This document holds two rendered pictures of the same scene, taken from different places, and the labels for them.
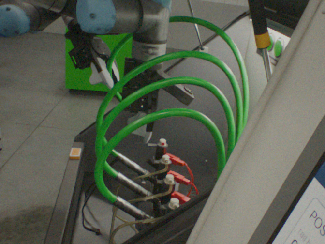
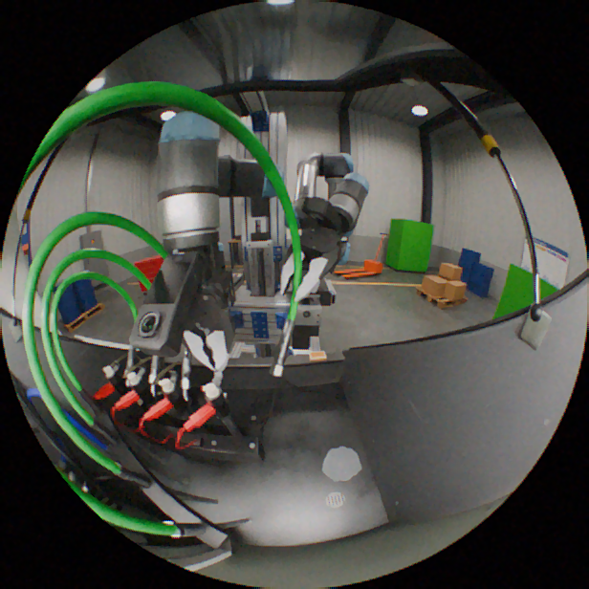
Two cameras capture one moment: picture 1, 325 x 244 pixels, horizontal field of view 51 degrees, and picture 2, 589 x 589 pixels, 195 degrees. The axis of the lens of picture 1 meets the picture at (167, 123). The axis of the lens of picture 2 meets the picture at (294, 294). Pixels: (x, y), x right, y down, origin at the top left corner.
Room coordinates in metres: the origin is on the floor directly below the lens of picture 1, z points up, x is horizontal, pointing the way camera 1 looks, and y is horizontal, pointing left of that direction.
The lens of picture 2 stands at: (0.90, -0.12, 1.34)
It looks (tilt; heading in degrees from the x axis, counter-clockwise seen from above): 24 degrees down; 94
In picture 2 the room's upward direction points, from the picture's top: straight up
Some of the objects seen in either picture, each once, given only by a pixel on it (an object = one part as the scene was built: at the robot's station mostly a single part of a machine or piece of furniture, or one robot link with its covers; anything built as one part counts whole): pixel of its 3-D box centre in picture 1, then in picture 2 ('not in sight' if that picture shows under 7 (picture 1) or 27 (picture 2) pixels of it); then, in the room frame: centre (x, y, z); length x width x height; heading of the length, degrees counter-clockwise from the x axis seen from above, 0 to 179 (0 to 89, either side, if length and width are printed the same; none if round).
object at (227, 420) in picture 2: (153, 178); (229, 418); (0.76, 0.02, 1.02); 0.05 x 0.03 x 0.21; 99
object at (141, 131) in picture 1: (139, 129); (206, 342); (0.74, 0.06, 1.17); 0.06 x 0.03 x 0.09; 99
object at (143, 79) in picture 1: (141, 84); (200, 278); (0.76, 0.07, 1.28); 0.09 x 0.08 x 0.12; 99
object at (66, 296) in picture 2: not in sight; (76, 298); (-4.28, 1.21, 0.51); 1.20 x 0.85 x 1.02; 90
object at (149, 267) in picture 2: not in sight; (153, 275); (-2.76, 2.90, 0.43); 0.70 x 0.46 x 0.86; 27
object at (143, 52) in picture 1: (148, 51); (187, 218); (0.75, 0.06, 1.36); 0.08 x 0.08 x 0.05
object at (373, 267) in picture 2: not in sight; (363, 253); (2.53, 4.46, 0.60); 1.60 x 0.52 x 1.21; 27
